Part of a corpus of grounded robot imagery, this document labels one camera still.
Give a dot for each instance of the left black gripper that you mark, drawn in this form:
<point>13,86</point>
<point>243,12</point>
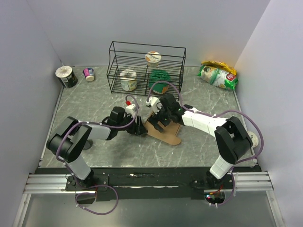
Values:
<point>138,128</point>

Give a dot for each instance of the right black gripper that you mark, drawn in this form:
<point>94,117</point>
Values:
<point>154,118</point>

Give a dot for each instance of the brown cardboard box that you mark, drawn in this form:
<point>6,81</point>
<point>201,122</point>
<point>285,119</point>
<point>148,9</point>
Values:
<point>169,134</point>

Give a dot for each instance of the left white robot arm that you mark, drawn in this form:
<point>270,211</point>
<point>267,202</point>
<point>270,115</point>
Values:
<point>73,136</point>

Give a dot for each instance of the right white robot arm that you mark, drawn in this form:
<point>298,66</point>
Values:
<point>233,141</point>

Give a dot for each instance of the green lid jar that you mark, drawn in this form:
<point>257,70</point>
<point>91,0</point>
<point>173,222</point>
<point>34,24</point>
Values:
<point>159,75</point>

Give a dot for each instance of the white yellow cup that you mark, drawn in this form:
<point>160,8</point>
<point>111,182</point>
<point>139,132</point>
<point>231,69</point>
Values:
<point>128,79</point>

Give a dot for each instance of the metal tin can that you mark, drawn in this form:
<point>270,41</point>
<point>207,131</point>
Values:
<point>88,144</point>

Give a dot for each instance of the orange yogurt cup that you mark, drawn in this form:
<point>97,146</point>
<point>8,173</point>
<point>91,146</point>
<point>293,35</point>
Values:
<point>153,58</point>

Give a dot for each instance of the small purple yogurt cup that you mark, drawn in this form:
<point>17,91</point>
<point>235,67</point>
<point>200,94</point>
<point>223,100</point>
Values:
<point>89,74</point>

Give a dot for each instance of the green chips bag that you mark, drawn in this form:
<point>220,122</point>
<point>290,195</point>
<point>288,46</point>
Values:
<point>218,77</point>

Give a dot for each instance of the yellow chips bag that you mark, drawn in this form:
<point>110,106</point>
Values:
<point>220,65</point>

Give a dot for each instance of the black can white lid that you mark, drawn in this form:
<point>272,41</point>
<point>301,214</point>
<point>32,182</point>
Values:
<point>66,75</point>

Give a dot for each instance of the white lidded cup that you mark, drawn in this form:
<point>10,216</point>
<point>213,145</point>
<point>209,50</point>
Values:
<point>254,139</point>

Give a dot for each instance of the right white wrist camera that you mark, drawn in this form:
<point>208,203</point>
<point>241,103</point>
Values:
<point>154,103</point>

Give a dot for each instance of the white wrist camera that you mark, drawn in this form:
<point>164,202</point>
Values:
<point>154,103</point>
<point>131,109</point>

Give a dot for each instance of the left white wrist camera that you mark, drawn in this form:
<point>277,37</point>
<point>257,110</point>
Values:
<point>131,109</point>

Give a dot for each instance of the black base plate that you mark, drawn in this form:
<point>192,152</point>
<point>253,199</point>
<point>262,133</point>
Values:
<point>151,183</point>

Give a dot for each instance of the black wire rack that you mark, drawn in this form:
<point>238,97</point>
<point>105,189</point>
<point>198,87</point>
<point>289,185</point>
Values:
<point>126,55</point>

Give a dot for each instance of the aluminium rail frame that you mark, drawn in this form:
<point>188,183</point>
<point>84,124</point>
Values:
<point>57,184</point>

